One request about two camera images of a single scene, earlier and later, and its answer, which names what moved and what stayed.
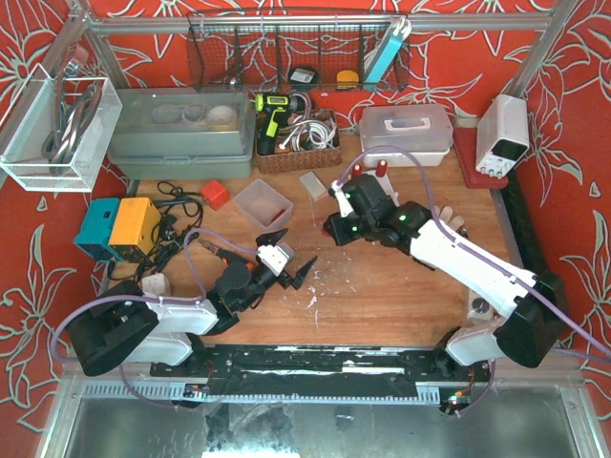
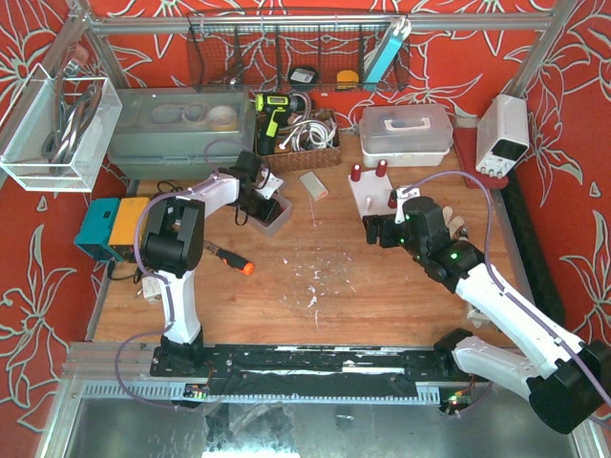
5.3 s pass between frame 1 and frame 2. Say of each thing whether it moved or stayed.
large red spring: stayed
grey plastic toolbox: stayed
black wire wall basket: stayed
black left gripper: moved
